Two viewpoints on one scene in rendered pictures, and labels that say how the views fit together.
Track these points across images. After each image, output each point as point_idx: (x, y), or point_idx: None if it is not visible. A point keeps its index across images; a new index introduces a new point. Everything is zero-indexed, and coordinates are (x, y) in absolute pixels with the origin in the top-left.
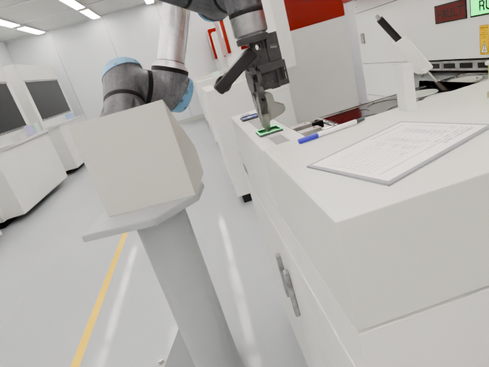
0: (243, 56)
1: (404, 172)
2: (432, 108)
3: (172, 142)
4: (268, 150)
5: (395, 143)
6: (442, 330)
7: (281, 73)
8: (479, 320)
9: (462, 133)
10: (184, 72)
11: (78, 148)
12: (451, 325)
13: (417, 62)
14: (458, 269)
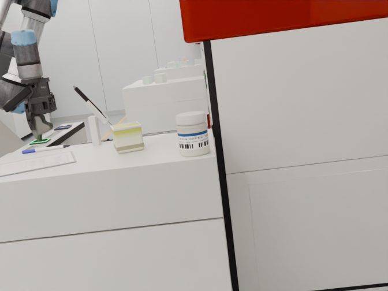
0: (22, 90)
1: (2, 175)
2: (100, 146)
3: None
4: (7, 154)
5: (36, 162)
6: (6, 258)
7: (46, 105)
8: (26, 257)
9: (58, 163)
10: (24, 85)
11: None
12: (10, 257)
13: (99, 117)
14: (9, 226)
